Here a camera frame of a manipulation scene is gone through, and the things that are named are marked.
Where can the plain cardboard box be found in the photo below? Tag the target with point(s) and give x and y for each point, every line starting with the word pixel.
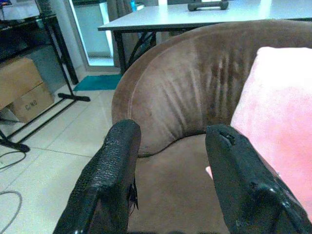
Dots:
pixel 17 78

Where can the pink pillow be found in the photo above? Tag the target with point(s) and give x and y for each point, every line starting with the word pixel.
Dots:
pixel 280 109

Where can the beige curtain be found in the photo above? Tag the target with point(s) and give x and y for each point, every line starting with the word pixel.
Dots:
pixel 117 9

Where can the teal floor mat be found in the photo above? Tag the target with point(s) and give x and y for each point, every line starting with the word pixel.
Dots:
pixel 97 83

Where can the dark dumbbell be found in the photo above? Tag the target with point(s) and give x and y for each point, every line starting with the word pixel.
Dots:
pixel 207 6

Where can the brown round sofa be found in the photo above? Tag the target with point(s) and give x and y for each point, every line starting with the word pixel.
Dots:
pixel 175 85

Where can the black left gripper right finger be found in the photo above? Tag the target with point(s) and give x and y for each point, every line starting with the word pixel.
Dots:
pixel 239 182

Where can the glass door white frame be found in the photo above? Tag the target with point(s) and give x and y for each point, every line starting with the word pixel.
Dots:
pixel 97 29

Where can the blue bottle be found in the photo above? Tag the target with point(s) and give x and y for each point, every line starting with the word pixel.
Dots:
pixel 133 5

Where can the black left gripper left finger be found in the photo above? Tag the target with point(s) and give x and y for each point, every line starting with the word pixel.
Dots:
pixel 109 170

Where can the white table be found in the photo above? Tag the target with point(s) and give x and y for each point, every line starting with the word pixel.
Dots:
pixel 195 14

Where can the black metal frame desk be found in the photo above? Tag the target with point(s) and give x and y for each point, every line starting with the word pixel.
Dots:
pixel 73 97

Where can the cardboard box with black letters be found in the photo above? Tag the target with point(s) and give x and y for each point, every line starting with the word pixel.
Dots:
pixel 34 104

